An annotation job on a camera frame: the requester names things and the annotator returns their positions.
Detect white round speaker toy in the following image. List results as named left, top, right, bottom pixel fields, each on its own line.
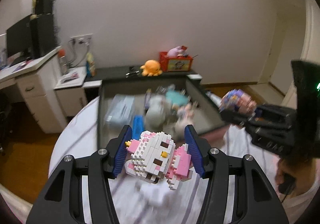
left=145, top=95, right=172, bottom=132

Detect black computer tower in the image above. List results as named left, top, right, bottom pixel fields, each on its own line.
left=30, top=14, right=57, bottom=59

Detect pink purple brick figure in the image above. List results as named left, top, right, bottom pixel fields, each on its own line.
left=219, top=89, right=257, bottom=115

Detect orange octopus plush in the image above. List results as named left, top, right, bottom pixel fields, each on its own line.
left=140, top=60, right=163, bottom=77

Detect pink plush toy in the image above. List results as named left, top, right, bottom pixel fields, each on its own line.
left=167, top=45, right=187, bottom=57

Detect white bedside cabinet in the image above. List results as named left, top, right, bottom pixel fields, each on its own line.
left=54, top=67, right=87, bottom=117

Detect white pink brick cat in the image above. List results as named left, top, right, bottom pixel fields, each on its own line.
left=124, top=131, right=193, bottom=190

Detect person's right hand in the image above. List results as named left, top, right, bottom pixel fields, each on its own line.
left=275, top=158, right=318, bottom=197

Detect clear plastic storage case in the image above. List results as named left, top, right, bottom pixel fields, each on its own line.
left=104, top=94, right=135, bottom=129

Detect snack bag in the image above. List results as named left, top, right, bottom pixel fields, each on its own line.
left=86, top=52, right=96, bottom=77

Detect white wall socket strip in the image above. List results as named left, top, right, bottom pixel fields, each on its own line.
left=70, top=34, right=93, bottom=44

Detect white desk with drawers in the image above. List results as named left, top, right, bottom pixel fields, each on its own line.
left=1, top=46, right=67, bottom=134

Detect blue plastic case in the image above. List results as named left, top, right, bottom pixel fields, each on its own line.
left=132, top=115, right=145, bottom=140

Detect white striped bed quilt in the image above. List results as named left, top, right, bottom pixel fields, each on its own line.
left=49, top=98, right=278, bottom=223

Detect teal pouch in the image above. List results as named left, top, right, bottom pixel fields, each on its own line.
left=165, top=90, right=189, bottom=107

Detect red storage crate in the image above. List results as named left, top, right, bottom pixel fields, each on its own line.
left=159, top=51, right=193, bottom=72

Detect black computer monitor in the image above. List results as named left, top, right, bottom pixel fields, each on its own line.
left=6, top=15, right=32, bottom=65

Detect pink black storage box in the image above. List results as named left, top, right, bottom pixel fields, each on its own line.
left=97, top=75, right=228, bottom=148

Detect pink doll figure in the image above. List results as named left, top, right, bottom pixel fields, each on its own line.
left=174, top=103, right=194, bottom=141

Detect bottle with orange cap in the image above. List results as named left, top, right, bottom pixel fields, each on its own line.
left=57, top=49, right=69, bottom=75

